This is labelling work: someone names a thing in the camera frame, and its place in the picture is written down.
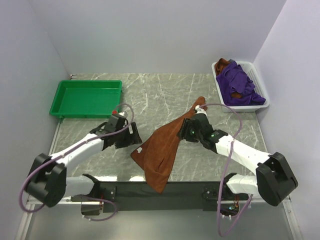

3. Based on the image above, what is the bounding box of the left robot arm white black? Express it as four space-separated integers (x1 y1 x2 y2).
23 112 142 207

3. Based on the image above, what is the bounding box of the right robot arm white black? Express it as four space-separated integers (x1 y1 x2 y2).
177 113 298 207

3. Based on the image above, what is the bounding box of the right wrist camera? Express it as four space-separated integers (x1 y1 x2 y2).
194 105 207 115

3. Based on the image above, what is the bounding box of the brown towel in basket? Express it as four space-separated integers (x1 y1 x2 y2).
214 58 242 99

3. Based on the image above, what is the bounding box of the white plastic basket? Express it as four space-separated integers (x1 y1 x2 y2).
211 60 270 113

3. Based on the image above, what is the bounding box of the brown towel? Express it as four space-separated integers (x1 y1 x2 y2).
214 58 242 99
130 96 206 194

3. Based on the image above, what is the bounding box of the green plastic tray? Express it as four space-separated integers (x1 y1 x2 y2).
49 80 122 119

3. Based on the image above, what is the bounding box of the purple towel in basket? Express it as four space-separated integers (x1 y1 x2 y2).
216 61 266 106

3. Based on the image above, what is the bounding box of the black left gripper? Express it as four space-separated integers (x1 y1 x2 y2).
115 122 142 149

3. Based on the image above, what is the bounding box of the black base bar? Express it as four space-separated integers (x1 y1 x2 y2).
70 180 251 215

